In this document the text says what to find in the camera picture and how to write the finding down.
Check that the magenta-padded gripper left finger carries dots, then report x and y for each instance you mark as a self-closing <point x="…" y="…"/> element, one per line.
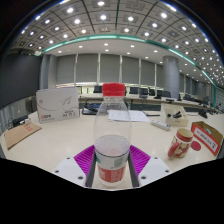
<point x="70" y="170"/>

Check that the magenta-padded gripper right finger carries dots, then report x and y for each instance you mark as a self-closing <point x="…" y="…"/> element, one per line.
<point x="154" y="169"/>

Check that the red and white mug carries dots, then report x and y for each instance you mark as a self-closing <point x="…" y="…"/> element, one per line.
<point x="180" y="144"/>

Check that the white power strip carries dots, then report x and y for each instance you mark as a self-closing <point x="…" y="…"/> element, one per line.
<point x="160" y="125"/>

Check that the flat round red coaster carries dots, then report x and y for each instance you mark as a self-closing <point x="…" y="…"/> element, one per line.
<point x="196" y="146"/>

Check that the clear red-capped drink bottle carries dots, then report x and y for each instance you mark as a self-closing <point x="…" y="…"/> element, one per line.
<point x="112" y="140"/>

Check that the open cardboard box with pens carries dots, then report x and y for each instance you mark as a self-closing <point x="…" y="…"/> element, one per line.
<point x="174" y="116"/>

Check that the white paper sheets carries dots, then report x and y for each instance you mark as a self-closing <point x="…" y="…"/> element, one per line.
<point x="133" y="115"/>

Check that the brown paper envelope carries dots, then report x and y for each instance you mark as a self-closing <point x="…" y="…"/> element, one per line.
<point x="20" y="134"/>

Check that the cardboard box with red-white label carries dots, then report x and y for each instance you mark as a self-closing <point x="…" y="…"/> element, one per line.
<point x="207" y="136"/>

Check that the white printed carton box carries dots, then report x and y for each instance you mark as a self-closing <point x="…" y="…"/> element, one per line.
<point x="57" y="105"/>

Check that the long conference desk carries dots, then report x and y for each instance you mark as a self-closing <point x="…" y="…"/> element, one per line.
<point x="150" y="100"/>

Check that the black electronic device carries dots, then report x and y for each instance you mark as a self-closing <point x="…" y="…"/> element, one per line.
<point x="20" y="120"/>

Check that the group of black office chairs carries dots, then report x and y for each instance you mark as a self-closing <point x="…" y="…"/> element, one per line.
<point x="143" y="91"/>

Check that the group of ceiling lights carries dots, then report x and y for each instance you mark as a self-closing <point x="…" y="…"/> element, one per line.
<point x="103" y="16"/>

